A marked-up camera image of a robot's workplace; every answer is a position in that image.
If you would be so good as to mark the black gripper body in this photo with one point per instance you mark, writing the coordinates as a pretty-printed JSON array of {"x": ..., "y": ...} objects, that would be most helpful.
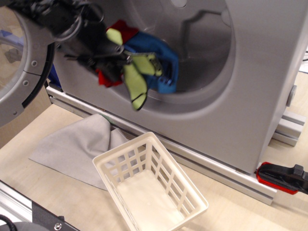
[{"x": 82, "y": 38}]

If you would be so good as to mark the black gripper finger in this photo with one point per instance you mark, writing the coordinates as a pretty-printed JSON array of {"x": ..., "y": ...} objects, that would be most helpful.
[
  {"x": 116, "y": 53},
  {"x": 110, "y": 70}
]

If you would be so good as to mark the red cloth garment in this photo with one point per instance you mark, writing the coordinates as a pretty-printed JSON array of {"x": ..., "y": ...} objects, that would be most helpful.
[{"x": 118, "y": 33}]

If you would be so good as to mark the blue cloth garment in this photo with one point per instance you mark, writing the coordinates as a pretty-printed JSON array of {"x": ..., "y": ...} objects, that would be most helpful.
[{"x": 158, "y": 53}]

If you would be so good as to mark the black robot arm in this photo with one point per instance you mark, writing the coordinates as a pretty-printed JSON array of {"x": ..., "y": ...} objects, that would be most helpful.
[{"x": 44, "y": 13}]

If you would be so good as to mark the grey round machine door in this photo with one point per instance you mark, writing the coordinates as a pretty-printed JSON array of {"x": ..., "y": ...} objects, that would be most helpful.
[{"x": 26, "y": 57}]

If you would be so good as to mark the grey toy washing machine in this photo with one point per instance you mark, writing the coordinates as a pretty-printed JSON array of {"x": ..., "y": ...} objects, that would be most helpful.
[{"x": 238, "y": 63}]

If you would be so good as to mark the white plastic laundry basket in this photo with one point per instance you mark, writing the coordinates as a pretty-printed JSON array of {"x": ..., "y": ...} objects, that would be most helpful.
[{"x": 149, "y": 188}]

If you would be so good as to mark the grey cloth mat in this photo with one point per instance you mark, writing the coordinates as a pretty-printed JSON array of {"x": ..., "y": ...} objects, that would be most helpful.
[{"x": 72, "y": 149}]

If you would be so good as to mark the black mounting plate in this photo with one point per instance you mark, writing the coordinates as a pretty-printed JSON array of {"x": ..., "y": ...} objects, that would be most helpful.
[{"x": 35, "y": 218}]

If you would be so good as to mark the red black clamp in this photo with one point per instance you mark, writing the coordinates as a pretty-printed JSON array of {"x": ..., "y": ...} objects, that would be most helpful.
[{"x": 287, "y": 179}]

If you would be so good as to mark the aluminium frame rail corner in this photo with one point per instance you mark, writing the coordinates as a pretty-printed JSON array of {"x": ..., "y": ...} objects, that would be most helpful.
[{"x": 14, "y": 205}]

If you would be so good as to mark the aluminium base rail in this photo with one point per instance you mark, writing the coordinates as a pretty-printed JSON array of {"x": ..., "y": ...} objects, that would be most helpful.
[{"x": 230, "y": 176}]

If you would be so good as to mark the aluminium side bracket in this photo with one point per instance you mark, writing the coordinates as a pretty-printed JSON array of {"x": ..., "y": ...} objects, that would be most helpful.
[{"x": 289, "y": 128}]

